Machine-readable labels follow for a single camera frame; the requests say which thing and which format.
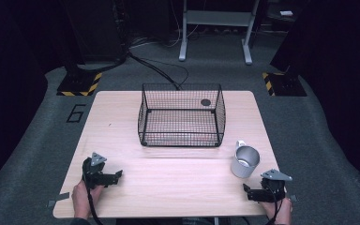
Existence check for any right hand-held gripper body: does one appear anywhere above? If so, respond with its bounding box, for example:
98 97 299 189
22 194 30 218
252 169 293 203

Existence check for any black floor cable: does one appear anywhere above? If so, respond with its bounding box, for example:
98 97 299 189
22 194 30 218
127 50 189 91

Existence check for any black base with hazard stripes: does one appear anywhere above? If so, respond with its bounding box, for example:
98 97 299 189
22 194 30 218
261 71 308 98
56 64 103 98

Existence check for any black wire basket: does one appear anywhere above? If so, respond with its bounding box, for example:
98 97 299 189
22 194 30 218
137 82 227 148

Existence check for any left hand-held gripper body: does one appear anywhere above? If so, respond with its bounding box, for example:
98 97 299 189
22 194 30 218
82 152 111 190

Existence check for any person's left hand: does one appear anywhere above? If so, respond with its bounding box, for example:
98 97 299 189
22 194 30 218
71 179 105 220

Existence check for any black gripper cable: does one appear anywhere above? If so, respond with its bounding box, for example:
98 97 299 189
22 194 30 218
263 182 285 225
82 162 105 225

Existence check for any grey metal cup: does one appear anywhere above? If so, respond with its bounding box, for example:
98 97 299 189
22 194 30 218
230 140 262 179

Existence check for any person's right hand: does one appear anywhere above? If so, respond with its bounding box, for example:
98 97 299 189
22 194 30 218
260 196 293 225

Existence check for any white metal stand frame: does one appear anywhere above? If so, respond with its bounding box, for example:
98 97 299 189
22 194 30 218
178 0 261 66

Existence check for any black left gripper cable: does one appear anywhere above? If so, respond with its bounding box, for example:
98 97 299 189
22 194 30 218
82 162 105 225

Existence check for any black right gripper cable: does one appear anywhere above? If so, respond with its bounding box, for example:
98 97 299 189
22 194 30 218
263 182 285 225

